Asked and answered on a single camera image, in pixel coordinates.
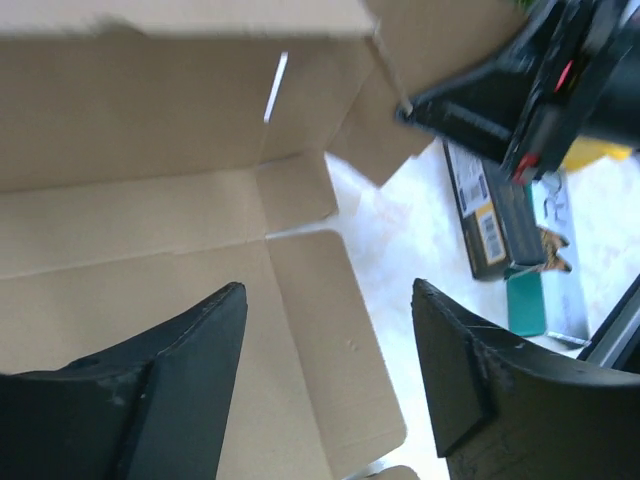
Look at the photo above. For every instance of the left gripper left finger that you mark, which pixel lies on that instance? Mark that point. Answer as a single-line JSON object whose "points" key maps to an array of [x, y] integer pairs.
{"points": [[154, 406]]}

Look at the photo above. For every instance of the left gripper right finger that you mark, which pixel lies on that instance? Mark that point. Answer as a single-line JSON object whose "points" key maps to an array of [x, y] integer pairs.
{"points": [[502, 407]]}

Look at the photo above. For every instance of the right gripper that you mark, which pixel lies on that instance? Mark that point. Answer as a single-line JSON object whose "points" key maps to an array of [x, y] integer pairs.
{"points": [[524, 108]]}

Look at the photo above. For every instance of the brown cardboard box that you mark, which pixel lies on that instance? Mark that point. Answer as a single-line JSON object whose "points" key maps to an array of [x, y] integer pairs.
{"points": [[153, 152]]}

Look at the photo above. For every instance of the yellow plastic tray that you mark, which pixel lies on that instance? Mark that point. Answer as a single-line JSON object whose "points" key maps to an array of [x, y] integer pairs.
{"points": [[585, 151]]}

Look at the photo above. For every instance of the black rectangular bar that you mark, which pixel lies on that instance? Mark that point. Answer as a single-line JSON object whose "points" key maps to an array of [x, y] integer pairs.
{"points": [[499, 229]]}

